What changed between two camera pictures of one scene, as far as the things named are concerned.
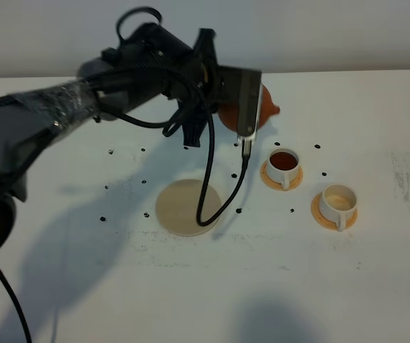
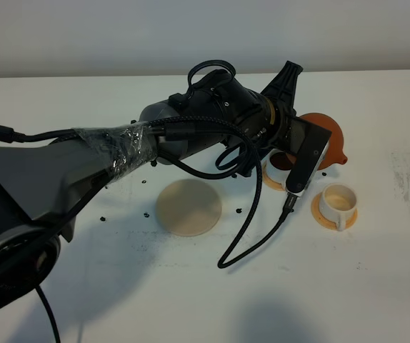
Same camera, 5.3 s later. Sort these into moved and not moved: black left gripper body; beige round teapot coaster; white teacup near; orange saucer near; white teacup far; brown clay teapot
Moved: black left gripper body; brown clay teapot
Not moved: beige round teapot coaster; white teacup far; white teacup near; orange saucer near
